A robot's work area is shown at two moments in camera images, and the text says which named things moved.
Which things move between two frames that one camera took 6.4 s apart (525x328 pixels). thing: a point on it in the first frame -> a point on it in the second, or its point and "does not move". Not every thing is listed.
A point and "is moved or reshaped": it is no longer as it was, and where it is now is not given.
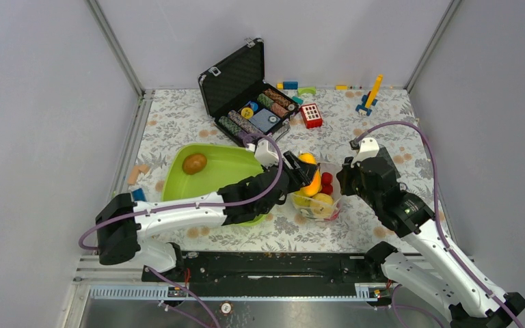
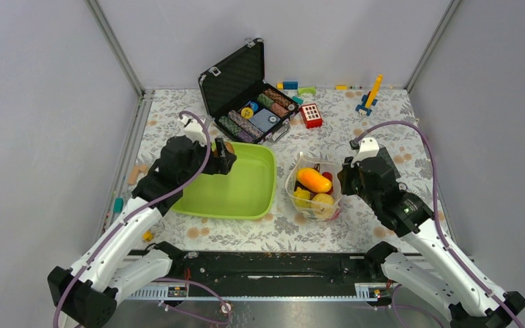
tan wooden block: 133,175 does not move
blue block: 290,85 does not move
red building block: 311,116 does not move
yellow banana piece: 301,199 does not move
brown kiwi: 193,163 is moved or reshaped
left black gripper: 301,173 -> 217,165
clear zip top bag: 320,200 does not move
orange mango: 314,187 -> 318,197
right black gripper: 350,167 does not move
